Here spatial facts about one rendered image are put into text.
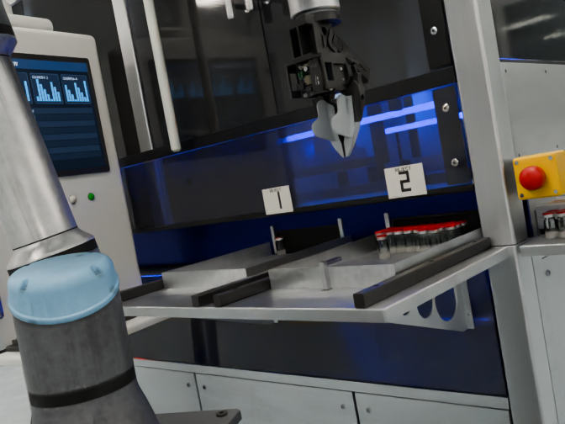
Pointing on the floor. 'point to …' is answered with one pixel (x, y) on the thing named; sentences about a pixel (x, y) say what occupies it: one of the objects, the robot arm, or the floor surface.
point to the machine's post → (500, 209)
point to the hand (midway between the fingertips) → (347, 148)
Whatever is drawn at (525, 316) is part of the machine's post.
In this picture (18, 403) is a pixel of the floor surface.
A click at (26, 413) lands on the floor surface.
